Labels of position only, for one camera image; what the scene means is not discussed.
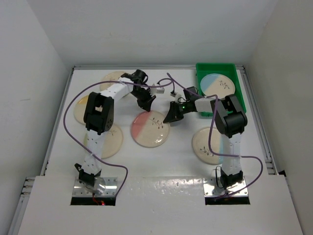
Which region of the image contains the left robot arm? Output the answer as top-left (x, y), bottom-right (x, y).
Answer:
top-left (75, 70), bottom-right (156, 187)

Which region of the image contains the metal base plate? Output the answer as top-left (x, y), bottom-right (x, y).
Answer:
top-left (202, 177), bottom-right (248, 198)
top-left (72, 177), bottom-right (117, 197)

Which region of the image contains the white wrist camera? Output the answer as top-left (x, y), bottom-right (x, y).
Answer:
top-left (150, 84), bottom-right (165, 95)
top-left (170, 90), bottom-right (181, 98)

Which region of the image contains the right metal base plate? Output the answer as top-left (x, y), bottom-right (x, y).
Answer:
top-left (202, 177), bottom-right (248, 198)

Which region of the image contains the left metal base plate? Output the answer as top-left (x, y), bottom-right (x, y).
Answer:
top-left (72, 177), bottom-right (117, 197)

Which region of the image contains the green plastic bin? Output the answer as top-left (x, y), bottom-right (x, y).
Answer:
top-left (196, 63), bottom-right (246, 111)

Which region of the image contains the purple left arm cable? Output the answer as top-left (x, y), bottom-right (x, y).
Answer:
top-left (63, 78), bottom-right (174, 198)

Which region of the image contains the green and cream plate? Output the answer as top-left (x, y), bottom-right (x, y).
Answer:
top-left (100, 71), bottom-right (126, 91)

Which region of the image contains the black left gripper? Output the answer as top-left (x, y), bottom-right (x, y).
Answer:
top-left (130, 87), bottom-right (156, 112)

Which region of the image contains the blue and cream plate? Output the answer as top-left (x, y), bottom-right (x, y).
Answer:
top-left (192, 127), bottom-right (223, 165)
top-left (200, 73), bottom-right (235, 98)

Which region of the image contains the pink and cream plate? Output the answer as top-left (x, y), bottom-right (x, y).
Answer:
top-left (131, 111), bottom-right (170, 148)

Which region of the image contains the light green cream plate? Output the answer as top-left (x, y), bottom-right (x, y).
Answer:
top-left (84, 124), bottom-right (123, 159)

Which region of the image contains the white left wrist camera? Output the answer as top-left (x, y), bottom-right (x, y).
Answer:
top-left (150, 84), bottom-right (165, 95)

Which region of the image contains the yellow and cream plate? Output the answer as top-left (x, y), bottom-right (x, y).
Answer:
top-left (73, 95), bottom-right (89, 124)

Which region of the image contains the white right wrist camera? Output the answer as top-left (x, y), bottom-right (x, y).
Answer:
top-left (170, 90), bottom-right (181, 98)

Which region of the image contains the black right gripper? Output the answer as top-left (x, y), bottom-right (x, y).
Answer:
top-left (164, 101), bottom-right (191, 124)

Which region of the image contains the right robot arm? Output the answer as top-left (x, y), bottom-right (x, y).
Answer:
top-left (163, 90), bottom-right (247, 190)

